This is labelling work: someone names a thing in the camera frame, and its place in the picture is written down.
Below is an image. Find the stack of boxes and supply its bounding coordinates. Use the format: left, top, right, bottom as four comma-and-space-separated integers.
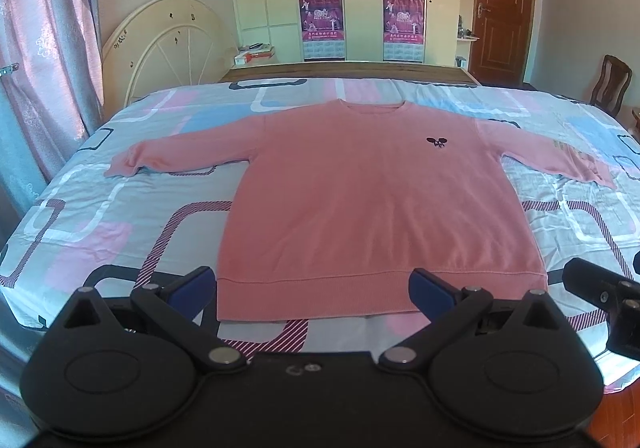
234, 44, 276, 66

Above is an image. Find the pink and blue curtain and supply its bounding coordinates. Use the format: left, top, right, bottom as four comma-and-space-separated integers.
1, 0, 104, 240

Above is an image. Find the wooden bed frame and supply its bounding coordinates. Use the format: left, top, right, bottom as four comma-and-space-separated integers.
219, 61, 480, 87

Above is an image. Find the pink long-sleeve sweater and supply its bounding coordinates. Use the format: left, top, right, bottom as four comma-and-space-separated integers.
108, 100, 613, 322

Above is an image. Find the patterned bed sheet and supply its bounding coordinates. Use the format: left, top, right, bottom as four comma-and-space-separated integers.
1, 78, 639, 393

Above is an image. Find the lower left purple calendar poster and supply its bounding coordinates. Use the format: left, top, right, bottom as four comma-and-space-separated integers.
299, 0, 346, 61

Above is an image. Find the cream round headboard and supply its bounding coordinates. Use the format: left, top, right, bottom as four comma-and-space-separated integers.
102, 0, 238, 119

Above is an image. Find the brown wooden door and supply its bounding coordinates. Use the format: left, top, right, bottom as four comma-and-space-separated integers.
470, 0, 535, 87

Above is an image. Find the purple calendar poster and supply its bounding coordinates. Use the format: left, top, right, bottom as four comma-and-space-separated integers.
299, 0, 346, 61
383, 0, 425, 63

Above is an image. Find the wooden chair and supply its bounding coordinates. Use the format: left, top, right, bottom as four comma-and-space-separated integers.
589, 54, 634, 119

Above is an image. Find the lower right purple calendar poster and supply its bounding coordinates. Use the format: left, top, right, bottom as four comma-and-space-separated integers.
383, 0, 425, 63

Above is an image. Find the metal curtain tieback hook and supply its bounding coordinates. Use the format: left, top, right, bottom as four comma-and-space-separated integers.
0, 63, 20, 77

